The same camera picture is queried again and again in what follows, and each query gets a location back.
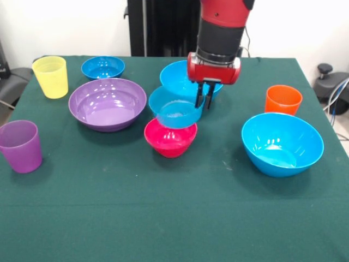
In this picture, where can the translucent light blue bowl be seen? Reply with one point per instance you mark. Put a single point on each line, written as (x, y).
(174, 112)

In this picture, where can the yellow cup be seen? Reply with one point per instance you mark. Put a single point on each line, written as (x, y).
(51, 79)

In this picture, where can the dark green tablecloth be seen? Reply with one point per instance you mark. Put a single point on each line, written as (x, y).
(169, 207)

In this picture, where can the black power plug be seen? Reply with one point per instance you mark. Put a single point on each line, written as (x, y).
(241, 52)

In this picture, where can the large blue bowl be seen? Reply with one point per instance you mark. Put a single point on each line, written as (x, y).
(282, 147)
(174, 79)

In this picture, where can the grey padded chair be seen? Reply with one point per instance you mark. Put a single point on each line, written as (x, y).
(12, 82)

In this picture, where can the orange cup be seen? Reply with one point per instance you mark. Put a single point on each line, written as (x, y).
(283, 102)

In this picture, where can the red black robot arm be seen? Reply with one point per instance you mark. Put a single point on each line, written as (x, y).
(221, 30)

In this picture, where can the dark grey chair base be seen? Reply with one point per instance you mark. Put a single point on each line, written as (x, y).
(330, 87)

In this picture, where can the purple cup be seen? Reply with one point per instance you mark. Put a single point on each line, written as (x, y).
(21, 150)

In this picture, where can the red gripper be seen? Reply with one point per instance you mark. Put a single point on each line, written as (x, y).
(215, 72)

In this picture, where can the wide purple bowl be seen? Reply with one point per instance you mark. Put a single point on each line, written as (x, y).
(107, 106)

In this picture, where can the small red bowl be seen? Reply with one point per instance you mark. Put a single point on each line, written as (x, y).
(170, 142)

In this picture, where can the small dark blue bowl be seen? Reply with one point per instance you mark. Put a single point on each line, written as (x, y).
(103, 68)

